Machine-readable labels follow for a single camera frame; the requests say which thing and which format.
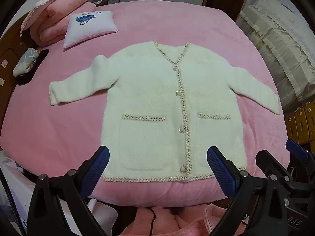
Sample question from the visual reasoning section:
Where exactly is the folded pink quilt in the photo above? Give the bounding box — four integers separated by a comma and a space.
20, 0, 97, 47

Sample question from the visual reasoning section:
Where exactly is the pink plush bed blanket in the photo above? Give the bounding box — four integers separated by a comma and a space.
0, 0, 291, 208

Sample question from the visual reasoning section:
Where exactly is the white fuzzy braided-trim cardigan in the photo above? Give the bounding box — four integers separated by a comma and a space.
49, 41, 281, 183

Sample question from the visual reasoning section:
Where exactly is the cream lace-covered furniture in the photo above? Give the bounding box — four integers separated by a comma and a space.
235, 0, 315, 110

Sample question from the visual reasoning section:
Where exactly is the white cartoon-print pillow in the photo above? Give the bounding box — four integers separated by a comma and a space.
63, 10, 119, 49

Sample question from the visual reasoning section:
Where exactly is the yellow wooden drawer cabinet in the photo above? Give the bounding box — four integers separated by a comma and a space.
283, 101, 315, 153

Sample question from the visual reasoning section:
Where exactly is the black cloth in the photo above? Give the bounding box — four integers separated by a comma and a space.
16, 49, 50, 85

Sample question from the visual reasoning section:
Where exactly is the white plastic object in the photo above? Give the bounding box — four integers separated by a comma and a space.
86, 198, 118, 236

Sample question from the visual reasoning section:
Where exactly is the brown wooden headboard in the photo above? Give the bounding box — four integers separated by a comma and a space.
0, 12, 38, 133

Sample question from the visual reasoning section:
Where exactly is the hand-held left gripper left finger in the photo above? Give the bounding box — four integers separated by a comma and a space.
27, 146, 110, 236

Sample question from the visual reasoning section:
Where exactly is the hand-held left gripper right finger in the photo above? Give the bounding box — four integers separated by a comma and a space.
206, 146, 289, 236

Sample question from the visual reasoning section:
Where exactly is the grey patterned cloth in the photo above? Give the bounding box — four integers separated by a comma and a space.
13, 47, 41, 77

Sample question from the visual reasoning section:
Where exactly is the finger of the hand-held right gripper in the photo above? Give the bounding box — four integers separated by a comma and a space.
255, 149, 297, 187
285, 139, 311, 163

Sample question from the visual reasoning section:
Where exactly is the black cable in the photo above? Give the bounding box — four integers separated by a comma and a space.
145, 206, 158, 236

